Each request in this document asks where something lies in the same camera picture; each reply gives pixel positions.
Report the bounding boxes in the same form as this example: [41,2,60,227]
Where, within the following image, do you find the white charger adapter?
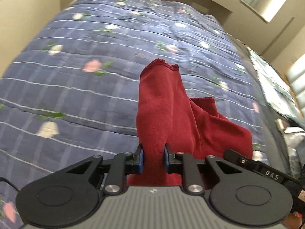
[275,118,285,131]

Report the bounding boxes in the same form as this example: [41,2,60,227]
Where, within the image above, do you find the blue plaid floral quilt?
[0,0,271,229]

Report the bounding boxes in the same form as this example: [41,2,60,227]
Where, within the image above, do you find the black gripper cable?
[0,177,21,192]

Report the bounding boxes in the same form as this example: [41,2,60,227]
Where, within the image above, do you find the padded headboard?
[286,54,305,108]

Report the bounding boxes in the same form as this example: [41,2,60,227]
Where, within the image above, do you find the red long-sleeve sweater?
[127,59,253,186]

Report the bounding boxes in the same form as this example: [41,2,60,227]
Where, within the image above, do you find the silver foil bag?
[283,127,304,179]

